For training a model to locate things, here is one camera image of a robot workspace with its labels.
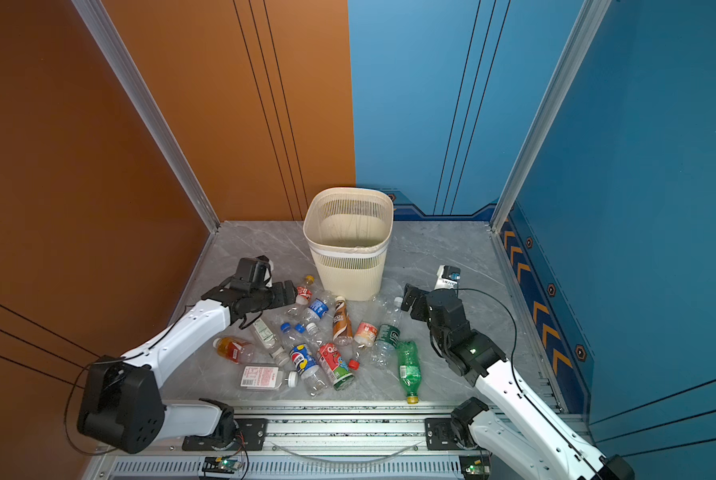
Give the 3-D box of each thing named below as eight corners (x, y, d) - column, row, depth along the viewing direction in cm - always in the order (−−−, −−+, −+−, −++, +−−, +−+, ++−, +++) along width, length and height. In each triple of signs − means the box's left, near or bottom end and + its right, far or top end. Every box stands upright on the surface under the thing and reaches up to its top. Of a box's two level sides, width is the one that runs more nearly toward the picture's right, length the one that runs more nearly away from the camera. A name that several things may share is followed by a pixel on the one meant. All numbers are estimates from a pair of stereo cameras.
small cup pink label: (353, 344, 88) (352, 339, 86) (360, 325, 92) (359, 320, 89) (372, 350, 87) (372, 345, 84) (378, 331, 91) (378, 325, 88)
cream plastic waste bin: (312, 306, 98) (296, 250, 76) (320, 248, 114) (309, 187, 92) (390, 306, 98) (396, 249, 76) (387, 248, 114) (391, 187, 92)
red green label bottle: (338, 395, 80) (337, 390, 76) (313, 356, 86) (311, 350, 83) (357, 380, 82) (356, 375, 79) (331, 344, 89) (330, 338, 85)
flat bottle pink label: (239, 390, 80) (236, 388, 78) (245, 368, 84) (242, 365, 82) (296, 390, 80) (295, 388, 78) (299, 368, 83) (298, 365, 82)
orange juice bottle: (214, 355, 86) (207, 349, 83) (225, 339, 89) (219, 332, 86) (245, 367, 84) (239, 361, 80) (254, 350, 87) (250, 344, 83)
